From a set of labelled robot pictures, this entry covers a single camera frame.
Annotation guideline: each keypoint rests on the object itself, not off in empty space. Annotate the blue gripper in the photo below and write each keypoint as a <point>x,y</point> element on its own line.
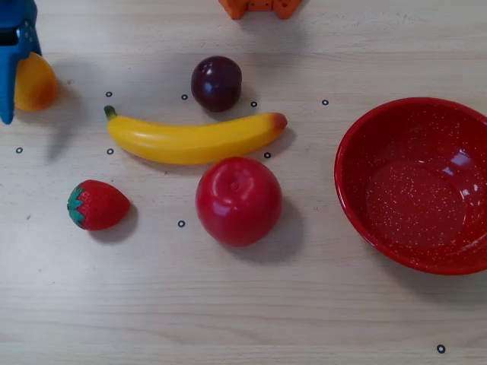
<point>11,62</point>

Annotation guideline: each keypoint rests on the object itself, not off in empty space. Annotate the yellow orange toy peach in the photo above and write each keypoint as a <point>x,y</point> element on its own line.
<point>36,87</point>

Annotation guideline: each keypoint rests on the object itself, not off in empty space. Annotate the orange robot base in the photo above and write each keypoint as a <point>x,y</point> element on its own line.
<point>262,5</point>

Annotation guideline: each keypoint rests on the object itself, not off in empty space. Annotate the red speckled enamel bowl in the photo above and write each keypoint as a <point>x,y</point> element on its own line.
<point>411,213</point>

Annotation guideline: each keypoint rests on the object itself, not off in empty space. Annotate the red toy strawberry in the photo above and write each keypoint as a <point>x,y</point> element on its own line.
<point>100,207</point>

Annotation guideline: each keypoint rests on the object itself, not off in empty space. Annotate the yellow toy banana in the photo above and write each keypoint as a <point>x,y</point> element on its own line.
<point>190,142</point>

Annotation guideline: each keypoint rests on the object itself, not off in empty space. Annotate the dark purple toy plum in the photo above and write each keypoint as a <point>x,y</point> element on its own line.
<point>216,84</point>

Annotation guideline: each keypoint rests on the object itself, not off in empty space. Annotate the red toy apple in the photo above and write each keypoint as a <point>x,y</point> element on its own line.
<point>237,201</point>

